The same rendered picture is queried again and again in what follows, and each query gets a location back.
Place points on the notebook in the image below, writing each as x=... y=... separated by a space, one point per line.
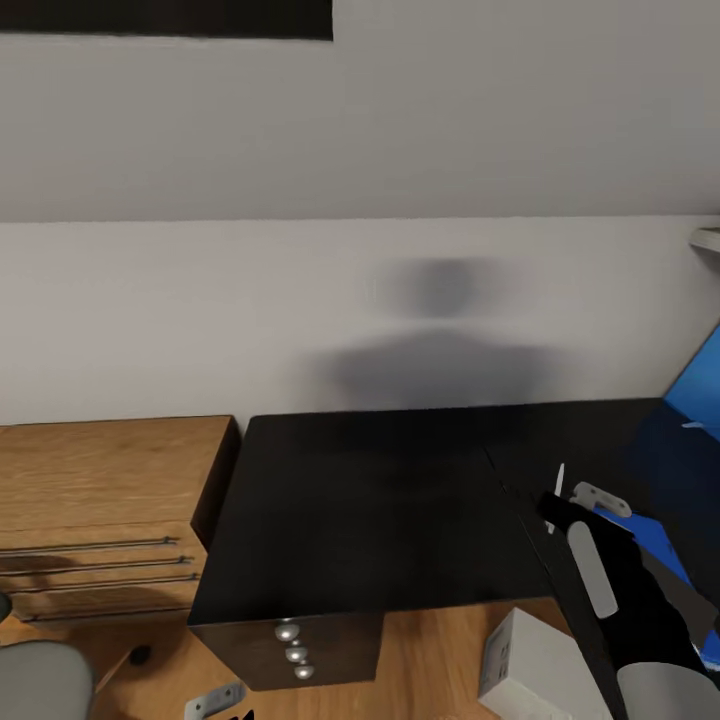
x=697 y=612

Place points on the desktop computer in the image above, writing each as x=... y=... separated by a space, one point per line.
x=531 y=671

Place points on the desk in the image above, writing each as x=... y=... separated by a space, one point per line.
x=342 y=514

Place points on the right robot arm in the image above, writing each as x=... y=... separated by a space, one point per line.
x=660 y=675

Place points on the folder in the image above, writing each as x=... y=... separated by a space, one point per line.
x=650 y=535

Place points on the room divider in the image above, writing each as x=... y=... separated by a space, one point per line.
x=696 y=391

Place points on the swivel chair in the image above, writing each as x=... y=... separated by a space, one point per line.
x=51 y=679

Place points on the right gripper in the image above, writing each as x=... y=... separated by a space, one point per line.
x=555 y=510

